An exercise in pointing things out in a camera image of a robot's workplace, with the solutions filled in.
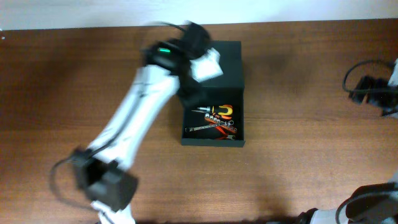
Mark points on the black open box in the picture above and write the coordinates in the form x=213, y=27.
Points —
x=227, y=89

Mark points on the silver double ring wrench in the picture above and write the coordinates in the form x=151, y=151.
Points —
x=192, y=129

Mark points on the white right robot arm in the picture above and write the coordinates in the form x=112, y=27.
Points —
x=369, y=204

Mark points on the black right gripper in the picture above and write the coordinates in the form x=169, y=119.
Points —
x=364, y=91

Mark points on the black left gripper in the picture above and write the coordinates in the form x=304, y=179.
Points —
x=189, y=92

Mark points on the orange black needle nose pliers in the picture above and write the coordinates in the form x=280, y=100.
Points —
x=198, y=111

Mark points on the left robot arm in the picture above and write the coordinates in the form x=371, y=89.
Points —
x=101, y=170

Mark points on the yellow black stubby screwdriver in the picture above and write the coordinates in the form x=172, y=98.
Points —
x=224, y=110

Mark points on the orange socket bit rail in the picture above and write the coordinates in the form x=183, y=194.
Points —
x=218, y=121

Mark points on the red handled small pliers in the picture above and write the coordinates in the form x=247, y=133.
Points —
x=227, y=132

